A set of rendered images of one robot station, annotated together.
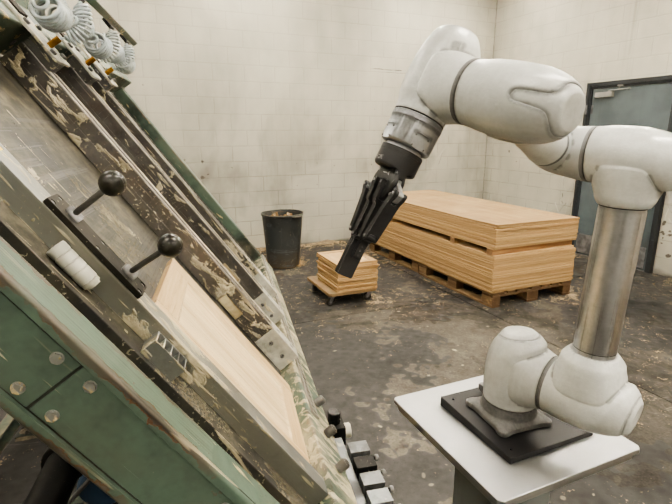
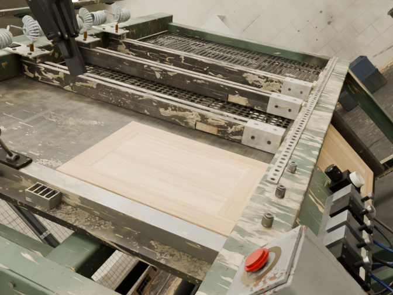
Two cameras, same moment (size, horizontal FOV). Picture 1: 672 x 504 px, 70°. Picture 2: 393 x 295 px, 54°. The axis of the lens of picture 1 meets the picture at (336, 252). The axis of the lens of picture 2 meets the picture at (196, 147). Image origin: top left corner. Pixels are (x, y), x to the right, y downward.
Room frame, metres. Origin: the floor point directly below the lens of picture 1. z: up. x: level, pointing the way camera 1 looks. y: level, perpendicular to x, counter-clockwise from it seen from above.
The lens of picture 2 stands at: (0.34, -0.62, 1.12)
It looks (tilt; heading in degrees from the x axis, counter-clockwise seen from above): 2 degrees down; 47
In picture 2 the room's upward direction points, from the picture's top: 42 degrees counter-clockwise
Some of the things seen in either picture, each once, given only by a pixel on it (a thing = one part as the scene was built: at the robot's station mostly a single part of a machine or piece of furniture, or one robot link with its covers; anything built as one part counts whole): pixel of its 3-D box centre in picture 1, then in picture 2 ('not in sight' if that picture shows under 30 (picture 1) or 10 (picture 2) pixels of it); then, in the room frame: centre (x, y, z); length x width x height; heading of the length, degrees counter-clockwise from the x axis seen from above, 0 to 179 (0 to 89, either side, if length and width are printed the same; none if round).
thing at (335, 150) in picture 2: not in sight; (333, 172); (1.92, 0.46, 0.53); 0.90 x 0.02 x 0.55; 13
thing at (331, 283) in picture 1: (341, 275); not in sight; (4.57, -0.05, 0.20); 0.61 x 0.53 x 0.40; 24
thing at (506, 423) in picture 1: (504, 401); not in sight; (1.29, -0.51, 0.80); 0.22 x 0.18 x 0.06; 20
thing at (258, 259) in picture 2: not in sight; (258, 263); (0.65, -0.23, 0.93); 0.04 x 0.04 x 0.02
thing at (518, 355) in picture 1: (518, 365); not in sight; (1.26, -0.52, 0.94); 0.18 x 0.16 x 0.22; 43
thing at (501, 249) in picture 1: (455, 236); not in sight; (5.49, -1.40, 0.39); 2.46 x 1.05 x 0.78; 24
